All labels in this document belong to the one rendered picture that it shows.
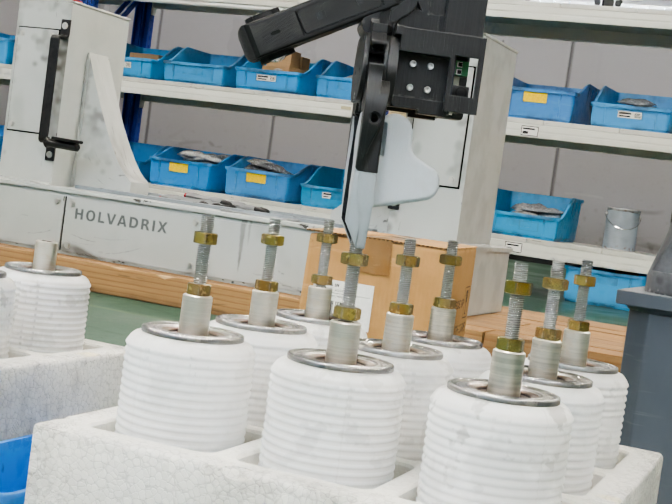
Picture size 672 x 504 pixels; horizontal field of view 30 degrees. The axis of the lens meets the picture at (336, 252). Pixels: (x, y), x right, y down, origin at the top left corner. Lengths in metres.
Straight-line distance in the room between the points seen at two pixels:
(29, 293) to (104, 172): 2.52
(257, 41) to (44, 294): 0.46
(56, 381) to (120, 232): 2.32
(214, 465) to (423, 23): 0.33
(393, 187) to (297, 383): 0.15
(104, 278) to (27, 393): 2.29
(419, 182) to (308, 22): 0.13
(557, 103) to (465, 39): 4.94
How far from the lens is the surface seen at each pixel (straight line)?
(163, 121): 10.93
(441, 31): 0.87
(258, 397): 1.00
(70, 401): 1.22
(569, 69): 9.64
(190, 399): 0.89
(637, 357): 1.48
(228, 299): 3.25
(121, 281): 3.41
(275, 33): 0.86
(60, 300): 1.24
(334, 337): 0.87
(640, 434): 1.48
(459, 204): 3.15
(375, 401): 0.85
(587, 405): 0.93
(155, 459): 0.87
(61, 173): 3.76
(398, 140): 0.85
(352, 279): 0.87
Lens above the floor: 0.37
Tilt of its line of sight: 3 degrees down
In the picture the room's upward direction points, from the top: 8 degrees clockwise
